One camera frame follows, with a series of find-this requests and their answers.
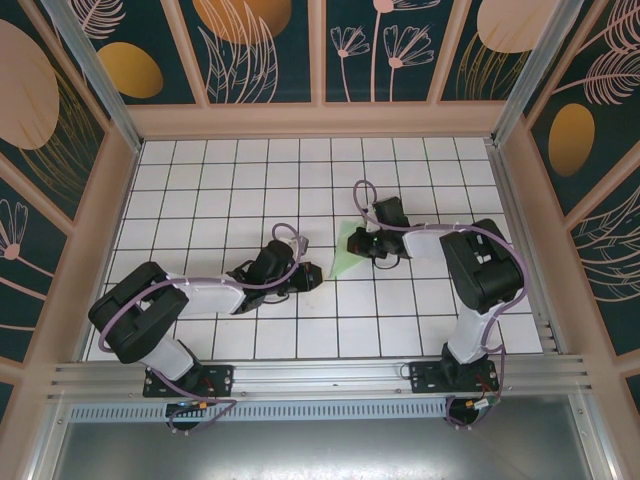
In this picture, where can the long aluminium mounting rail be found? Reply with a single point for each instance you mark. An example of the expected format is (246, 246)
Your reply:
(320, 375)

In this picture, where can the light green cloth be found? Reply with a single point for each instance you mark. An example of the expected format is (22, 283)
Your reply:
(345, 255)

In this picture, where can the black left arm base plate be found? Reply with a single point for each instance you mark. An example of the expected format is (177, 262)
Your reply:
(222, 380)

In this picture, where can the grey metal sheet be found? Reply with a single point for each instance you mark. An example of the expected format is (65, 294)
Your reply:
(320, 450)

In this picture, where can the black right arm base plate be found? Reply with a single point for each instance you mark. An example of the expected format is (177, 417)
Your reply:
(425, 380)

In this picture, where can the aluminium side rail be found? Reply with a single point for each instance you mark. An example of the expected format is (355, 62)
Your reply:
(525, 250)

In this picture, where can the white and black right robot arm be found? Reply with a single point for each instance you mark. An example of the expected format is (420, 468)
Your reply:
(425, 245)

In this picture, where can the aluminium corner post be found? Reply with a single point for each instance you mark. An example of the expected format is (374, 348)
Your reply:
(537, 65)
(95, 75)

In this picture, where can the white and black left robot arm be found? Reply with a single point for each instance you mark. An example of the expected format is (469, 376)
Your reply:
(210, 295)

